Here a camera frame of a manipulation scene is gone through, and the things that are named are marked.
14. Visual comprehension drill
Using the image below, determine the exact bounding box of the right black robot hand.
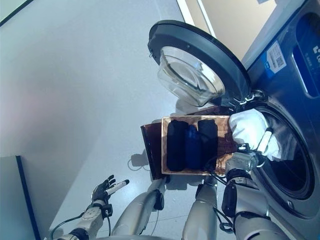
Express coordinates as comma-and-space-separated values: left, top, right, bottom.
247, 126, 274, 168

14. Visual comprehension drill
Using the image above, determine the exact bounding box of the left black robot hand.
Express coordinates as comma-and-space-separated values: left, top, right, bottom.
91, 174, 130, 205

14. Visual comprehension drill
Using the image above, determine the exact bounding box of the white garment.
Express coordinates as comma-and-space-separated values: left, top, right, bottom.
228, 108, 283, 162

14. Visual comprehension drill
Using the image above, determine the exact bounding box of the black garment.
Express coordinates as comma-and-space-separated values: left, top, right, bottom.
166, 120, 187, 172
197, 119, 219, 163

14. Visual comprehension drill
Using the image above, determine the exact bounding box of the blue garment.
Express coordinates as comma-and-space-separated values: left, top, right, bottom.
184, 124, 203, 167

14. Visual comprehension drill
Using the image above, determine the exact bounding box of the dark grey washing machine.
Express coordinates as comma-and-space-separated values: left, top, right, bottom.
224, 0, 320, 233

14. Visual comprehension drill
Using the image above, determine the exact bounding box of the left silver robot leg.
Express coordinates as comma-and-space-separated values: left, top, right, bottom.
111, 177, 171, 236

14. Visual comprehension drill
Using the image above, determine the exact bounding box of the silver robot leg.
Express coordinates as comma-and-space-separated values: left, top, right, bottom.
182, 176, 221, 240
111, 177, 171, 236

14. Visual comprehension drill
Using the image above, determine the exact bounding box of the rectangular wicker laundry basket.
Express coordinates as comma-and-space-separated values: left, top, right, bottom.
161, 114, 238, 176

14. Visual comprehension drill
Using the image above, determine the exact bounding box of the glossy brown stool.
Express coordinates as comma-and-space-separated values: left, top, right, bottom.
140, 106, 231, 181

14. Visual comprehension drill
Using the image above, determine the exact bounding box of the blue energy label sticker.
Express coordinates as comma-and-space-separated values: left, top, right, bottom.
262, 41, 287, 75

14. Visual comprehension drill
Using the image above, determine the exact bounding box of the grey panel with dark edge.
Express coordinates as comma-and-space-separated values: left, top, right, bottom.
0, 155, 42, 240

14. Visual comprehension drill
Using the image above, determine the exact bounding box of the right silver robot leg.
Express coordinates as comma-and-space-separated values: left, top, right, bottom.
182, 176, 221, 240

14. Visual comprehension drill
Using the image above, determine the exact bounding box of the round glass washer door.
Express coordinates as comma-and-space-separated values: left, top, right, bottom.
147, 19, 252, 108

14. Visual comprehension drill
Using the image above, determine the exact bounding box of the white floor cable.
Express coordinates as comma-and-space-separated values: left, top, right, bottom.
127, 154, 151, 172

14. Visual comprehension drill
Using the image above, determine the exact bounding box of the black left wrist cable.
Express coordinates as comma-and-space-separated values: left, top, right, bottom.
51, 209, 112, 237

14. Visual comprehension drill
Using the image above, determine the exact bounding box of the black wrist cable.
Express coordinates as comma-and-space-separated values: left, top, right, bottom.
51, 209, 112, 237
204, 159, 236, 231

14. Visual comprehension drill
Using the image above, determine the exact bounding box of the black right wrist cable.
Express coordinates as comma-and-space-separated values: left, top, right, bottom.
204, 159, 236, 231

